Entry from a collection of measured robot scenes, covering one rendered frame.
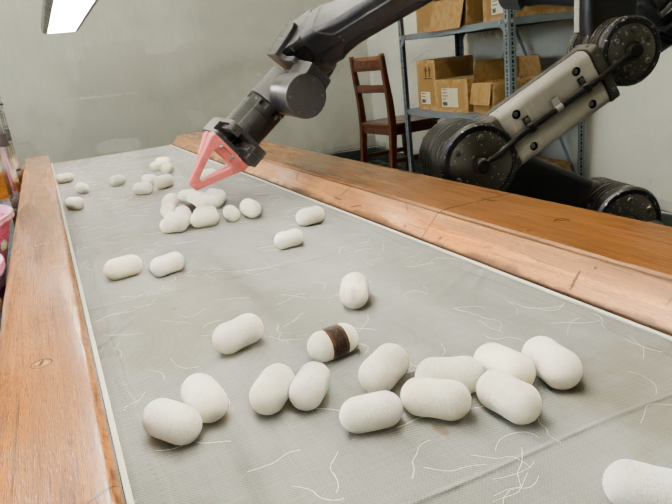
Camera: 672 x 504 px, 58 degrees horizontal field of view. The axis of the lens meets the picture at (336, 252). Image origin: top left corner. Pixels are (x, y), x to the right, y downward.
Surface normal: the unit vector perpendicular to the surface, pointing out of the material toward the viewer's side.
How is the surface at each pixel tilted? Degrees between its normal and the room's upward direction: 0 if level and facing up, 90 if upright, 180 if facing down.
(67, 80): 90
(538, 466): 0
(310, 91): 93
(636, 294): 45
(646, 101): 90
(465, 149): 90
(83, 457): 0
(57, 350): 0
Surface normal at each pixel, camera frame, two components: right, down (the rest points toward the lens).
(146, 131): 0.33, 0.26
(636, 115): -0.93, 0.20
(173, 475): -0.11, -0.95
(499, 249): -0.71, -0.51
